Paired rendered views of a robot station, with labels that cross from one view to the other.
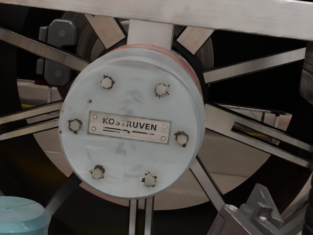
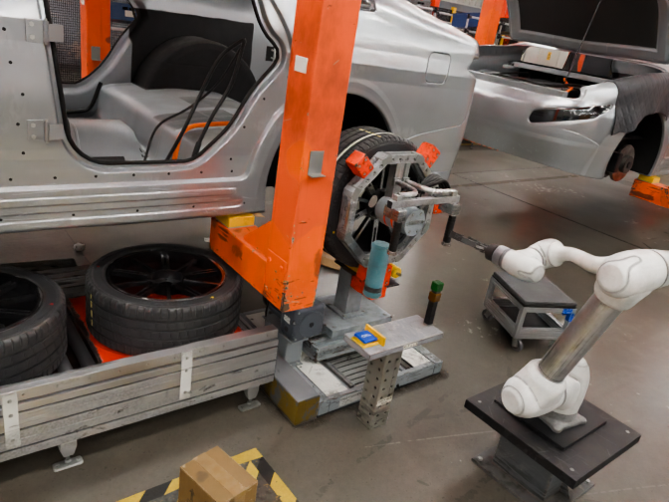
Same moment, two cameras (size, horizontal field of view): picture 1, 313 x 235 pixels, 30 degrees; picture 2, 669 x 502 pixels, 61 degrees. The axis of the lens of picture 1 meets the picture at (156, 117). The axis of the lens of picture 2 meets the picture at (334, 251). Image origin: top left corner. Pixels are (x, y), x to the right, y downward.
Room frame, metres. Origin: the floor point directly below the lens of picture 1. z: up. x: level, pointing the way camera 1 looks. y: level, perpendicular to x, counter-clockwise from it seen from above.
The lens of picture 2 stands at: (-1.06, 1.88, 1.65)
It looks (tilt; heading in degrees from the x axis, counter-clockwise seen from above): 22 degrees down; 318
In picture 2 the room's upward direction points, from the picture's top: 9 degrees clockwise
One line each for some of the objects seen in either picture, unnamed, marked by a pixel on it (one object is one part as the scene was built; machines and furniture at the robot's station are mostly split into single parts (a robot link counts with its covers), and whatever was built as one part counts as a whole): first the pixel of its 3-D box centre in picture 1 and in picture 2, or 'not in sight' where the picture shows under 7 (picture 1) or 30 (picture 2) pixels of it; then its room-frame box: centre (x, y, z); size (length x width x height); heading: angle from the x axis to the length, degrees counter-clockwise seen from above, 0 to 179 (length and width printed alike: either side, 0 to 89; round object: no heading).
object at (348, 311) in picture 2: not in sight; (348, 293); (0.85, 0.01, 0.32); 0.40 x 0.30 x 0.28; 88
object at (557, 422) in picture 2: not in sight; (558, 406); (-0.29, -0.14, 0.34); 0.22 x 0.18 x 0.06; 80
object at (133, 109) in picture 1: (138, 111); (399, 214); (0.61, 0.02, 0.85); 0.21 x 0.14 x 0.14; 178
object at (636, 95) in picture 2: not in sight; (635, 102); (1.06, -2.98, 1.36); 0.71 x 0.30 x 0.51; 88
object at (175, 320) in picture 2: not in sight; (165, 295); (1.07, 0.92, 0.39); 0.66 x 0.66 x 0.24
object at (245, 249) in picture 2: not in sight; (253, 233); (0.95, 0.58, 0.69); 0.52 x 0.17 x 0.35; 178
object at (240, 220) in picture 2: not in sight; (235, 217); (1.13, 0.57, 0.71); 0.14 x 0.14 x 0.05; 88
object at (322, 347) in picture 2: not in sight; (334, 327); (0.86, 0.07, 0.13); 0.50 x 0.36 x 0.10; 88
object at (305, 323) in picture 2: not in sight; (286, 315); (0.89, 0.38, 0.26); 0.42 x 0.18 x 0.35; 178
